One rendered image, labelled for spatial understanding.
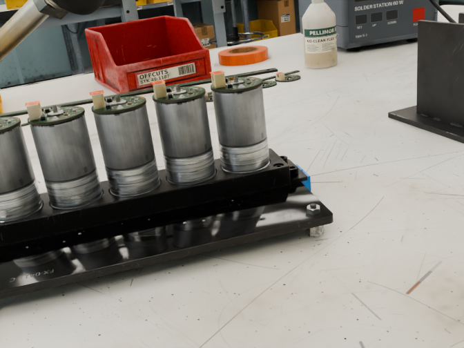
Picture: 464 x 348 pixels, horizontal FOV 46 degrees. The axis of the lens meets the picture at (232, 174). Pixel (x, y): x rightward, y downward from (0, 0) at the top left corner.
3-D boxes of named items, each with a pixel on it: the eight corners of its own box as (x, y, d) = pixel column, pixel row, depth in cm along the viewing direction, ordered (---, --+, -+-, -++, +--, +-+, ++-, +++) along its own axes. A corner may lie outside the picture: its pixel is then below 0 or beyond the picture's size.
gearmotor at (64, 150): (107, 219, 25) (83, 113, 23) (53, 230, 25) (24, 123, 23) (105, 199, 27) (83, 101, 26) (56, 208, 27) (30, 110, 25)
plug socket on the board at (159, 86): (172, 96, 25) (170, 81, 25) (154, 99, 25) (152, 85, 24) (170, 92, 26) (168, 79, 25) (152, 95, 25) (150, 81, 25)
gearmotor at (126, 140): (166, 206, 26) (147, 102, 24) (114, 217, 25) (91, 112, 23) (159, 188, 28) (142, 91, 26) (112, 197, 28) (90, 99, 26)
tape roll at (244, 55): (208, 64, 64) (207, 54, 64) (240, 54, 68) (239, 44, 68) (247, 66, 60) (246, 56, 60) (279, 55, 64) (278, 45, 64)
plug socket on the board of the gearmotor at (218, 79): (231, 85, 25) (230, 72, 25) (213, 89, 25) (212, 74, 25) (227, 83, 26) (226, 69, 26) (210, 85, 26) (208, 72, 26)
